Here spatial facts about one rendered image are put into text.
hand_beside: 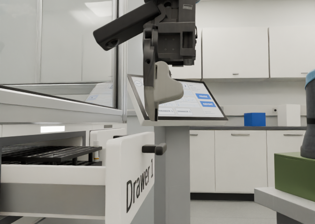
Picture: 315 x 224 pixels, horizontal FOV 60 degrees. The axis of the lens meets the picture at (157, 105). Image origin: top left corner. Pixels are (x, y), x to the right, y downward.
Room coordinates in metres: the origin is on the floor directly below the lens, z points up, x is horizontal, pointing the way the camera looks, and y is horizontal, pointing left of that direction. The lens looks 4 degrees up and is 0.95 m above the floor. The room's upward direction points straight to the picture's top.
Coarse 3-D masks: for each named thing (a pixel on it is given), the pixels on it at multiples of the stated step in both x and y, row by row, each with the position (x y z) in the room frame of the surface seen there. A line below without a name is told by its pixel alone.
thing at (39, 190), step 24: (24, 168) 0.34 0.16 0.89; (48, 168) 0.34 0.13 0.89; (72, 168) 0.33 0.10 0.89; (96, 168) 0.33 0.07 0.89; (0, 192) 0.34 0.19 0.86; (24, 192) 0.34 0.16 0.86; (48, 192) 0.33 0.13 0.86; (72, 192) 0.33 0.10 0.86; (96, 192) 0.33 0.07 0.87; (24, 216) 0.34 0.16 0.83; (48, 216) 0.34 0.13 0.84; (72, 216) 0.33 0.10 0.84; (96, 216) 0.33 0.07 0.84
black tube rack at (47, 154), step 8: (8, 152) 0.44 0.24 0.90; (16, 152) 0.44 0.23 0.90; (24, 152) 0.44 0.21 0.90; (32, 152) 0.44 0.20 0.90; (40, 152) 0.44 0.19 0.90; (48, 152) 0.44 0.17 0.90; (56, 152) 0.44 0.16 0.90; (64, 152) 0.45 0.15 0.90; (8, 160) 0.38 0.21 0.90; (16, 160) 0.38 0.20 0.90; (24, 160) 0.38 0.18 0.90; (32, 160) 0.38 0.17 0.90; (40, 160) 0.38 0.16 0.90; (72, 160) 0.46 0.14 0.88
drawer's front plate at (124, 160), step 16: (112, 144) 0.31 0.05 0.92; (128, 144) 0.35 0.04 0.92; (144, 144) 0.47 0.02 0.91; (112, 160) 0.31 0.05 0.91; (128, 160) 0.35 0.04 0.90; (144, 160) 0.47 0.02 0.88; (112, 176) 0.31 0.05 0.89; (128, 176) 0.35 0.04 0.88; (144, 176) 0.47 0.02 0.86; (112, 192) 0.31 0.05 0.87; (128, 192) 0.35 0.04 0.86; (144, 192) 0.47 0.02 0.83; (112, 208) 0.31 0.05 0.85
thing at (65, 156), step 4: (88, 148) 0.52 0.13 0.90; (92, 148) 0.52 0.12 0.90; (96, 148) 0.52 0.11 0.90; (100, 148) 0.54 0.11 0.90; (68, 152) 0.44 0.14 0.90; (72, 152) 0.44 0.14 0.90; (76, 152) 0.45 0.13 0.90; (80, 152) 0.44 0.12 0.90; (84, 152) 0.46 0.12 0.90; (88, 152) 0.48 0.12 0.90; (56, 156) 0.39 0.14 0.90; (60, 156) 0.39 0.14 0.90; (64, 156) 0.39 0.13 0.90; (68, 156) 0.40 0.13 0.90; (72, 156) 0.41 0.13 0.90; (76, 156) 0.43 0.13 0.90; (48, 160) 0.38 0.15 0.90; (52, 160) 0.38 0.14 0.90; (56, 160) 0.38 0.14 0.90; (60, 160) 0.37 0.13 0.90; (64, 160) 0.39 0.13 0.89
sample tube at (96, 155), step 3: (93, 141) 0.54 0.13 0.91; (96, 141) 0.54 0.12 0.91; (99, 141) 0.54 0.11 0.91; (93, 144) 0.54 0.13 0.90; (96, 144) 0.54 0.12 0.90; (99, 144) 0.54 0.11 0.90; (96, 153) 0.54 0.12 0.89; (93, 156) 0.54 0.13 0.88; (96, 156) 0.54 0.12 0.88; (93, 159) 0.54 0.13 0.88; (96, 159) 0.54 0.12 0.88
